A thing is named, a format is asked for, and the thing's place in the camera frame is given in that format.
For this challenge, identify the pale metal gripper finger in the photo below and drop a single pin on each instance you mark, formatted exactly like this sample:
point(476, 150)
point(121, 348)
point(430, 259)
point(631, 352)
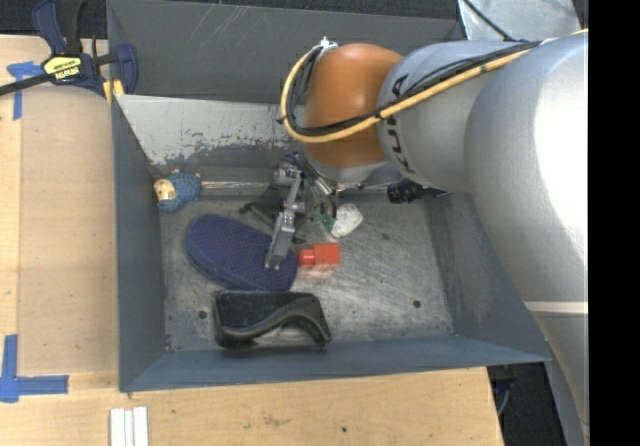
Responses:
point(276, 241)
point(288, 234)

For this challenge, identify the red plastic block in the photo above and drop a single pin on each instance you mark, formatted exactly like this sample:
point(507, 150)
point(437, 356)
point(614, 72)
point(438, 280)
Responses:
point(322, 254)

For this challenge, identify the dark blue oval cushion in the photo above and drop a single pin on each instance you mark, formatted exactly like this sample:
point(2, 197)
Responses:
point(230, 251)

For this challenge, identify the white crumpled object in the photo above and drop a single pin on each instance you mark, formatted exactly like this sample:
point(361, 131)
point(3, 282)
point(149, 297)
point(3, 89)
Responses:
point(347, 220)

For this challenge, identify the black curved plastic object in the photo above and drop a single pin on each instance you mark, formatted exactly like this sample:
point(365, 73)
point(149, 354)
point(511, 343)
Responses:
point(260, 310)

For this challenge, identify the blue knitted toy animal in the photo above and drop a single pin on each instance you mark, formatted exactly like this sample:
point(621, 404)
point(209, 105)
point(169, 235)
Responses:
point(181, 190)

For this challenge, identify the grey metal bin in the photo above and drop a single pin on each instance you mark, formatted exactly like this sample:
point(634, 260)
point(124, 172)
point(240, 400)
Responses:
point(390, 294)

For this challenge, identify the pale wood flat board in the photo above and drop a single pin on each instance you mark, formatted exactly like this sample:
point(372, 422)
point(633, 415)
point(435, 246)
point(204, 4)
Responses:
point(65, 234)

